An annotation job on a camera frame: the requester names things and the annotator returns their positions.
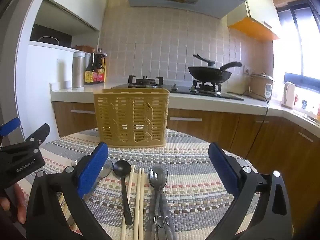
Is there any black plastic spoon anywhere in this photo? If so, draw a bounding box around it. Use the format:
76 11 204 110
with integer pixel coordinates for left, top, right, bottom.
113 160 133 225

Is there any dark appliance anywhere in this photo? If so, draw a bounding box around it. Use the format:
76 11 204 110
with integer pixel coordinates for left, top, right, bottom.
30 24 73 48

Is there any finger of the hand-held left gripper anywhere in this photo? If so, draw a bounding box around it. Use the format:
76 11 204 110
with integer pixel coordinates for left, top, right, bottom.
0 117 21 138
0 123 50 162

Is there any yellow plastic utensil basket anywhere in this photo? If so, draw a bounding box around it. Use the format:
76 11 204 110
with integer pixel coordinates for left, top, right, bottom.
93 88 170 148

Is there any black gas stove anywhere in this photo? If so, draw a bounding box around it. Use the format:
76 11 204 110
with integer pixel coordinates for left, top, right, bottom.
111 75 244 101

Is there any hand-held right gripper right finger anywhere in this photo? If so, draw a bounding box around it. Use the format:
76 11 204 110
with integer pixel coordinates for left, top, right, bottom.
208 142 293 240

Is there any white kitchen countertop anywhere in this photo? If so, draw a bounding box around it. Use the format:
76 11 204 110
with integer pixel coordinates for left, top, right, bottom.
50 81 320 128

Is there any orange wall cabinet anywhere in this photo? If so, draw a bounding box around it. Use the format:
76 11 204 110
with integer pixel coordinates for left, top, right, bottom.
227 0 281 43

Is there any person's left hand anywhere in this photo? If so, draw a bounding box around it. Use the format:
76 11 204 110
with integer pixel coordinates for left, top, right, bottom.
0 184 27 224

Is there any red label sauce bottle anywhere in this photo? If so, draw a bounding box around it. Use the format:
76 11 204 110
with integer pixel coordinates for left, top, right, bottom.
94 48 107 84

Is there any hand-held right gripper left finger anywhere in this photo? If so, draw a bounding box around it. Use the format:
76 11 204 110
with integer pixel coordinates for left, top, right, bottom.
26 142 113 240

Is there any steel thermos flask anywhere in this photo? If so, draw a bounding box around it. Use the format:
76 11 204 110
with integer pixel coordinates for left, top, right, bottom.
72 51 85 90

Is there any white electric kettle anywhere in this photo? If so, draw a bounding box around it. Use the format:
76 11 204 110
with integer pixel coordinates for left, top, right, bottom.
280 81 296 109

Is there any grey translucent spoon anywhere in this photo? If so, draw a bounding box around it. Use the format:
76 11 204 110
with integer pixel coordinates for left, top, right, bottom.
145 167 167 240

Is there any kitchen window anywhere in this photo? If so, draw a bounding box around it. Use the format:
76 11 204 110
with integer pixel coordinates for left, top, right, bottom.
276 2 320 90

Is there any dark soy sauce bottle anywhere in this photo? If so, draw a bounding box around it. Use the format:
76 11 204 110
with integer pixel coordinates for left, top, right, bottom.
84 52 97 85

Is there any beige rice cooker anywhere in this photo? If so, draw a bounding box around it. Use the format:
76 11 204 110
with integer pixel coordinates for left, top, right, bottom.
249 72 275 100

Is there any striped woven placemat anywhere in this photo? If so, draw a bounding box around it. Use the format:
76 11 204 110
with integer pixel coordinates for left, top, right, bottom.
15 128 260 240

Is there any black wok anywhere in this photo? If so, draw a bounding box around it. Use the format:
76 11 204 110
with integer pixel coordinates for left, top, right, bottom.
187 61 242 84

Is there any black power cable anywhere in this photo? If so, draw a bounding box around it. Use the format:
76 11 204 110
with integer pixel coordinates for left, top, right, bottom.
235 90 269 160

